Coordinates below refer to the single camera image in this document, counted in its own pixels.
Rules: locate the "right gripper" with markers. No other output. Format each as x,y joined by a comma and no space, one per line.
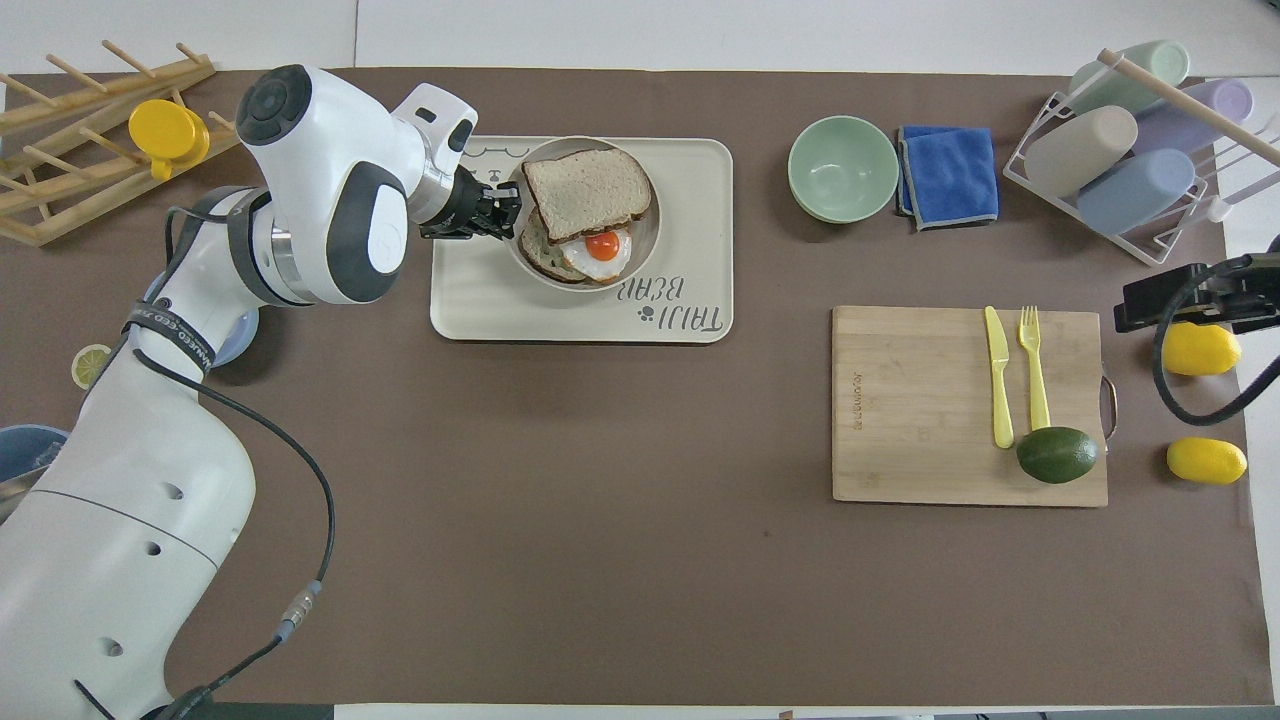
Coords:
1250,300

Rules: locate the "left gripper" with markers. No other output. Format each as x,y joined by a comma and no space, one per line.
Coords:
463,205

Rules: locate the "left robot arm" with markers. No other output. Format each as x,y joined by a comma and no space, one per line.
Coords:
150,470

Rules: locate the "white round plate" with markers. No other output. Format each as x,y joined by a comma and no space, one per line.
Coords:
648,240

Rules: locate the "light blue plate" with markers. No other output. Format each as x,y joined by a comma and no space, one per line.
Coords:
238,335

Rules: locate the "brown bread slice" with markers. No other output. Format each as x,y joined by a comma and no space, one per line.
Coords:
540,255

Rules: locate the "yellow lemon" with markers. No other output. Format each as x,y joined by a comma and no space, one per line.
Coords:
1206,461
1205,350

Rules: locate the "white bread slice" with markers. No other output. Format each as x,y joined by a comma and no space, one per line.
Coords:
585,190

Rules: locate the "fried egg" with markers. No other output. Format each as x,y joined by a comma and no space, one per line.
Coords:
600,250

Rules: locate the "beige plastic tray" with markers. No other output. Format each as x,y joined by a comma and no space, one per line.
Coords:
560,315

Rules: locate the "blue cup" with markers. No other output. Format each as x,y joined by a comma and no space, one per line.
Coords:
1135,190

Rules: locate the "purple cup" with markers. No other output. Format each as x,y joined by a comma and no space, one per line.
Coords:
1200,115

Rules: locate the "wooden rod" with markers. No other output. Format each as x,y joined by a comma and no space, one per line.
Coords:
1190,100

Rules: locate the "beige cup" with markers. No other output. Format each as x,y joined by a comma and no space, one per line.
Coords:
1080,150

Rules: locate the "yellow plastic fork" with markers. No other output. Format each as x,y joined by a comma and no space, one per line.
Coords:
1035,380

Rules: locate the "green avocado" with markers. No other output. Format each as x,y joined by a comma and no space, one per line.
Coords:
1057,455

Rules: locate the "green cup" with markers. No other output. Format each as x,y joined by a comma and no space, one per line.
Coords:
1125,80

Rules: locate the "yellow plastic knife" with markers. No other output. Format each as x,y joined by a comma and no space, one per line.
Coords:
1000,380

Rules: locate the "blue cloth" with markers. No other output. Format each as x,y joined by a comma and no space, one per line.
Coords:
950,175

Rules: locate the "green bowl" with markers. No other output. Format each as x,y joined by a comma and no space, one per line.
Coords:
842,170

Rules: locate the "yellow plastic cup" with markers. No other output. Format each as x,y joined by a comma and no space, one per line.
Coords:
160,130

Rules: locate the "wooden cutting board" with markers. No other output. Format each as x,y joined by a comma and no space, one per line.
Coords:
910,410

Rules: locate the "wooden dish rack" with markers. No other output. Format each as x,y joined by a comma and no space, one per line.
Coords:
70,165

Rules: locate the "lemon slice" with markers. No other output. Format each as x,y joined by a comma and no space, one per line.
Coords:
88,366

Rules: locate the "grey blue bowl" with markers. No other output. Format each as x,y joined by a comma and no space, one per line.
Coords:
25,450

